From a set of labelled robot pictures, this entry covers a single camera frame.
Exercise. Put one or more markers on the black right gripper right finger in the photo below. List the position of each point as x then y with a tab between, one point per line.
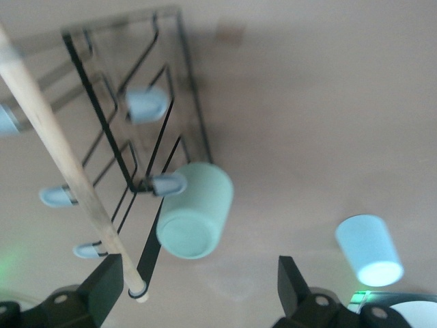
307	311

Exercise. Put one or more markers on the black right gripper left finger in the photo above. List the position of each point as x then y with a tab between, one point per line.
85	307

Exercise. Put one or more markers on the mint green plastic cup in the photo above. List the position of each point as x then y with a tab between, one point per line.
194	218

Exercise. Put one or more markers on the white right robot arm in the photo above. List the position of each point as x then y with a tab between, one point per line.
420	317

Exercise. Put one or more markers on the light blue plastic cup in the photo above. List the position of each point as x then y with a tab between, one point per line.
368	249

